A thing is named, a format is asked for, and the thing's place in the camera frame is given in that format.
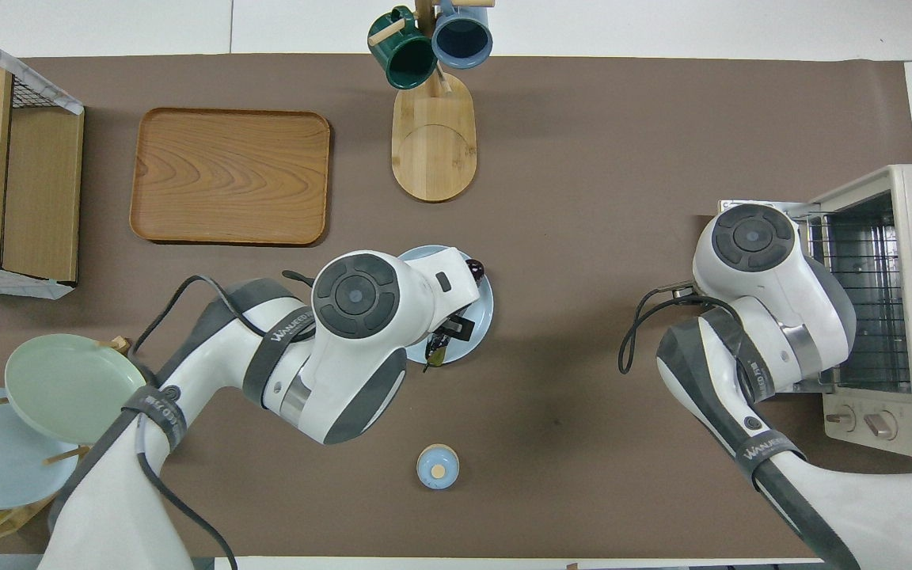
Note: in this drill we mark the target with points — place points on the light blue ribbed plate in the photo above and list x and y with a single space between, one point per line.
481 313

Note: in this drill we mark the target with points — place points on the dark purple eggplant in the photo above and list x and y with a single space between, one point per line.
478 271

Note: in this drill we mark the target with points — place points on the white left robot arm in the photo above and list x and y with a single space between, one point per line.
353 297

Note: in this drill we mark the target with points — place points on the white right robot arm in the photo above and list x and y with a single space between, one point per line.
753 237

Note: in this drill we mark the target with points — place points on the wooden mug tree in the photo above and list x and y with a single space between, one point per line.
434 150

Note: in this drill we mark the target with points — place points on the brown table mat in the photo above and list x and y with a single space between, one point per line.
567 158

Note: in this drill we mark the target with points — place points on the dark green mug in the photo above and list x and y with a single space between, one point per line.
404 59

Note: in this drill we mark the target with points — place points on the wooden serving tray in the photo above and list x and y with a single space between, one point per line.
230 174

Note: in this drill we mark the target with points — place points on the blue mug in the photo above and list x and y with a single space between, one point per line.
462 39

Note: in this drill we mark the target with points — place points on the wooden plate rack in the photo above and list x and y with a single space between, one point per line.
115 343

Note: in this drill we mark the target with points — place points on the pale green plate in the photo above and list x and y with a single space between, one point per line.
60 380

